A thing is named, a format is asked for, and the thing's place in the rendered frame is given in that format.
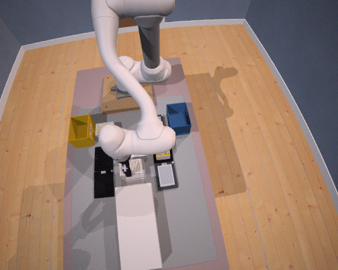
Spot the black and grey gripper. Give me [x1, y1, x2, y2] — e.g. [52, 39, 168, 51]
[118, 155, 134, 177]

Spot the grey flat work mat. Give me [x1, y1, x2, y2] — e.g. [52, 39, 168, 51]
[71, 95, 218, 270]

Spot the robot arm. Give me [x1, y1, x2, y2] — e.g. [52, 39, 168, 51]
[91, 0, 176, 162]

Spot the blue open-top bin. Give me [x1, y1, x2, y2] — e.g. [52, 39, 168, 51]
[166, 102, 191, 136]

